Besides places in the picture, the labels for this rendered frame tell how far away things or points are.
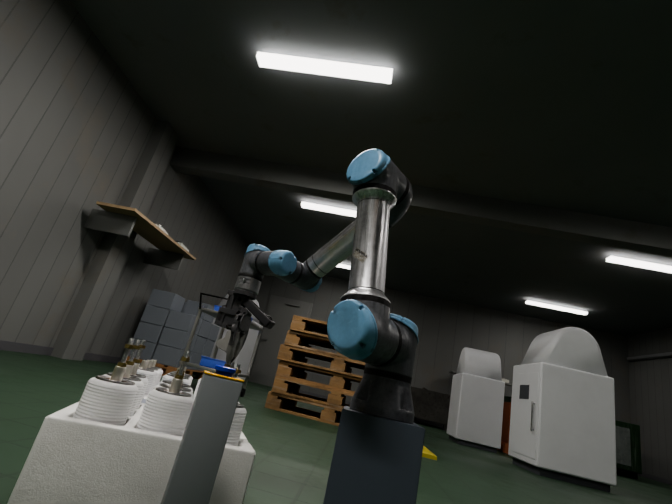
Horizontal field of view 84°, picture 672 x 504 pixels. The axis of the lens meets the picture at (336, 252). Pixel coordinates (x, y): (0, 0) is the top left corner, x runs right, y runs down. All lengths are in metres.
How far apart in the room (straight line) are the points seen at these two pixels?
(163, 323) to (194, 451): 4.70
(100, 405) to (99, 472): 0.12
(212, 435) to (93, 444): 0.24
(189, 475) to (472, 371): 5.20
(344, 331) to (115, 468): 0.49
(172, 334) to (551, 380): 4.33
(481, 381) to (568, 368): 1.57
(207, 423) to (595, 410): 4.11
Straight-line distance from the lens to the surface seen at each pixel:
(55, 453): 0.90
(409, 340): 0.93
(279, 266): 1.09
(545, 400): 4.33
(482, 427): 5.73
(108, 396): 0.91
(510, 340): 10.27
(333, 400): 3.91
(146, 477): 0.89
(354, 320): 0.80
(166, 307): 5.45
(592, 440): 4.53
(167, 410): 0.90
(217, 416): 0.74
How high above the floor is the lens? 0.34
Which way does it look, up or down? 19 degrees up
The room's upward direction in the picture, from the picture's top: 13 degrees clockwise
